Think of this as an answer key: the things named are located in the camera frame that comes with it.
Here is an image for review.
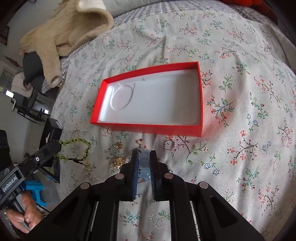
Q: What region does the gold flower jewelry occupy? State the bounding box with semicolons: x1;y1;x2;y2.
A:
112;142;130;169

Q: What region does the small gold earring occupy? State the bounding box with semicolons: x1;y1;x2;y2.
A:
137;138;144;149

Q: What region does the grey quilted pillow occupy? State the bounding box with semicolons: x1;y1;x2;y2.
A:
101;0;176;18

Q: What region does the person's left hand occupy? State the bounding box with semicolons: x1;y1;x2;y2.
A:
4;191;45;233

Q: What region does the orange pumpkin plush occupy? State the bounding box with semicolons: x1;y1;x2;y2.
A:
221;0;262;6

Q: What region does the black chair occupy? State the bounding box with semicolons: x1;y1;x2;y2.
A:
18;52;60;123

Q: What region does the beige fleece jacket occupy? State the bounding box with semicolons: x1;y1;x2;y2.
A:
20;1;113;88

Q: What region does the black camera box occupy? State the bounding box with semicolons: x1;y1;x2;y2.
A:
39;117;63;153

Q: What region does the green bead bracelet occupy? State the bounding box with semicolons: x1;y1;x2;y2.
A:
57;137;92;167

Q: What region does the red jewelry box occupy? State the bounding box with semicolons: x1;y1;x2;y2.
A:
90;62;203;137

